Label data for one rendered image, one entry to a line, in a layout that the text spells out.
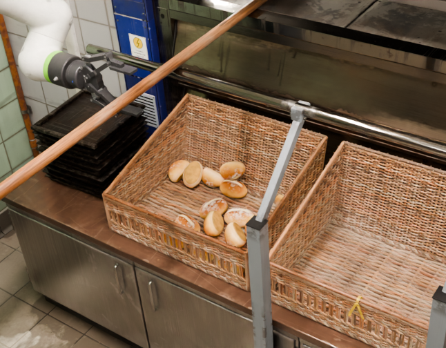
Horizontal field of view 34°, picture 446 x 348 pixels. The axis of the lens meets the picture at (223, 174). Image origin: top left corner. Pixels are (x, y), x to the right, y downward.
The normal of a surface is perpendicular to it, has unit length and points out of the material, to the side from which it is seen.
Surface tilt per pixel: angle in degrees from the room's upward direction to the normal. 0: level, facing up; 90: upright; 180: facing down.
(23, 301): 0
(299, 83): 70
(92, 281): 90
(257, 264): 90
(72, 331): 0
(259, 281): 90
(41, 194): 0
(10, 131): 90
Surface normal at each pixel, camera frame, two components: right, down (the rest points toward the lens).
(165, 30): -0.56, 0.53
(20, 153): 0.82, 0.30
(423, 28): -0.07, -0.80
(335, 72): -0.55, 0.22
